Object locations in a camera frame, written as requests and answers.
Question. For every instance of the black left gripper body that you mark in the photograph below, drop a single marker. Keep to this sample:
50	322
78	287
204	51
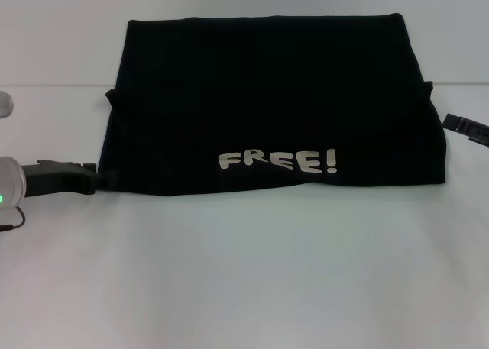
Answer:
57	177

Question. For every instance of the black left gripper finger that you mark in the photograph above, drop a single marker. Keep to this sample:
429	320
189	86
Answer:
107	181

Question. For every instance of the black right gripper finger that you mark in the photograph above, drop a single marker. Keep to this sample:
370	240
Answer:
466	126

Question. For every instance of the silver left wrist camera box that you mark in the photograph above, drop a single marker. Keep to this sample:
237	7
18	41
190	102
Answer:
4	104

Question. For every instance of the black t-shirt with FREE print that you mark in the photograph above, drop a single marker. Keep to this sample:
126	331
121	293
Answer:
267	97

